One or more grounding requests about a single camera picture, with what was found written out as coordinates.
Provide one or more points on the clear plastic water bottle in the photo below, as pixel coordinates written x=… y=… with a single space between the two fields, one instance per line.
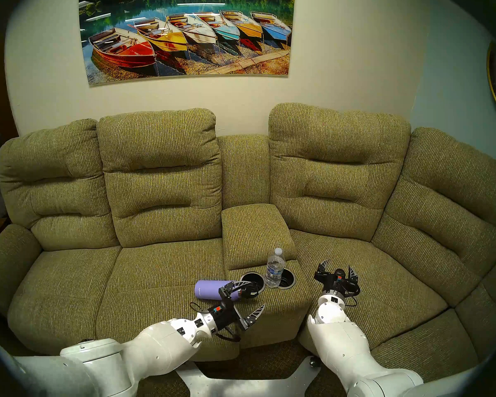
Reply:
x=275 y=268

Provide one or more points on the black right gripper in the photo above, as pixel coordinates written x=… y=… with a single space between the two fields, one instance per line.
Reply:
x=337 y=282

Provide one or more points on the olive green fabric sectional sofa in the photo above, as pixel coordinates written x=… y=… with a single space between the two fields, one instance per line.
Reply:
x=335 y=185

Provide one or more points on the black base castor wheel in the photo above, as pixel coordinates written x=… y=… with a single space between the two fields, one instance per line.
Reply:
x=313 y=362

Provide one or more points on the colourful rowing boats wall picture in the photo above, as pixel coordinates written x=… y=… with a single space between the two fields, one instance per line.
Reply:
x=190 y=36

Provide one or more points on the metal-rimmed sofa cup holder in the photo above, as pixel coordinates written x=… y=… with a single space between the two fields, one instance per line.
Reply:
x=256 y=278
x=289 y=278

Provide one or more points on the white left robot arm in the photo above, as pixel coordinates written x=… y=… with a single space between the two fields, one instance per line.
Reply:
x=149 y=350

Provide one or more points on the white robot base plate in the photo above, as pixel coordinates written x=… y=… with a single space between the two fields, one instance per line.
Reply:
x=239 y=379

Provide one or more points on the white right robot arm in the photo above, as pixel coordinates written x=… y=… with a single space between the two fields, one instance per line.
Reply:
x=347 y=350

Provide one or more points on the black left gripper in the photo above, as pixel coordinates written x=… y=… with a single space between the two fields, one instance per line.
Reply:
x=227 y=313

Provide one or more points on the purple bottle with black cap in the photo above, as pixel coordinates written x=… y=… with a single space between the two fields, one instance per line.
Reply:
x=208 y=289

